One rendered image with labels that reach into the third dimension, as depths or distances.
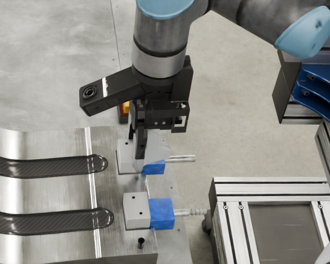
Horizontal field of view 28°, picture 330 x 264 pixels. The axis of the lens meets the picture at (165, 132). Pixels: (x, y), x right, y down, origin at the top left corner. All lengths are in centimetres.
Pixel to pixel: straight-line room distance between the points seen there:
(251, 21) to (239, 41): 190
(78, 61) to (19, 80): 13
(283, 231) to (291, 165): 49
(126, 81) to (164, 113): 7
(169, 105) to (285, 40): 21
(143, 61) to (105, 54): 52
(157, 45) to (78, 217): 32
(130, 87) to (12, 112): 40
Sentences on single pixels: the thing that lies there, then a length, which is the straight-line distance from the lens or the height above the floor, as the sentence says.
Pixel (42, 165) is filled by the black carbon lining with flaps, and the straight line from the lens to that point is 110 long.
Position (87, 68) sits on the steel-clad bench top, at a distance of 138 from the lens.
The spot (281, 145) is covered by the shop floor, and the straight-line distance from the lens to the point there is 241.
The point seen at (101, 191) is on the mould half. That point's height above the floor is 89.
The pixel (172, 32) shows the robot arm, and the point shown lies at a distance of 86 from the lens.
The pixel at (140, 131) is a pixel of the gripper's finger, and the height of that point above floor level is 101.
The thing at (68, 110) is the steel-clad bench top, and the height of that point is 80.
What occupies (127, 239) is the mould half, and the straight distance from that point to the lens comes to 101.
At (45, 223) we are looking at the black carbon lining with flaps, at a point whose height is 88.
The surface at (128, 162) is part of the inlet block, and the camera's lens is 106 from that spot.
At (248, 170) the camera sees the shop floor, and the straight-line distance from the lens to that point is 229.
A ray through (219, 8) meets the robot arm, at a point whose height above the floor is 120.
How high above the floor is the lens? 174
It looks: 48 degrees down
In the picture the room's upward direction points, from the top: 9 degrees clockwise
